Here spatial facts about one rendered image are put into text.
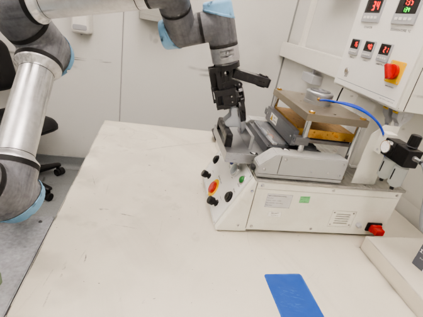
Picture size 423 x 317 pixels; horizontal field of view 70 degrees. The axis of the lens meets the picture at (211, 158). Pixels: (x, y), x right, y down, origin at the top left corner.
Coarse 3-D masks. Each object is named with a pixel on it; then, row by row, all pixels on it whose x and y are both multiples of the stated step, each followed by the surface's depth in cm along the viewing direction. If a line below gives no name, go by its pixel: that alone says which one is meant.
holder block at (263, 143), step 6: (252, 126) 97; (252, 132) 96; (258, 132) 93; (258, 138) 91; (264, 138) 89; (258, 144) 90; (264, 144) 85; (264, 150) 85; (306, 150) 86; (312, 150) 86; (318, 150) 87
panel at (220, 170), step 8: (208, 168) 111; (216, 168) 105; (224, 168) 99; (248, 168) 85; (216, 176) 101; (224, 176) 96; (232, 176) 91; (240, 176) 87; (248, 176) 83; (208, 184) 103; (224, 184) 93; (232, 184) 89; (240, 184) 84; (208, 192) 100; (216, 192) 95; (224, 192) 91; (232, 192) 86; (224, 200) 88; (232, 200) 84; (216, 208) 90; (224, 208) 86; (216, 216) 88
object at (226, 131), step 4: (220, 120) 93; (220, 124) 92; (224, 124) 90; (220, 128) 91; (224, 128) 87; (228, 128) 87; (224, 132) 86; (228, 132) 84; (224, 136) 85; (228, 136) 83; (232, 136) 84; (228, 140) 84; (224, 144) 85; (228, 144) 84
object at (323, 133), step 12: (276, 108) 98; (288, 108) 100; (288, 120) 89; (300, 120) 89; (300, 132) 82; (312, 132) 83; (324, 132) 84; (336, 132) 84; (348, 132) 86; (324, 144) 85; (336, 144) 86; (348, 144) 86
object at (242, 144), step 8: (216, 128) 98; (232, 128) 100; (248, 128) 90; (216, 136) 96; (240, 136) 94; (248, 136) 87; (232, 144) 87; (240, 144) 88; (248, 144) 86; (256, 144) 90; (224, 152) 84; (232, 152) 82; (240, 152) 83; (248, 152) 84; (224, 160) 83; (232, 160) 83; (240, 160) 83; (248, 160) 83
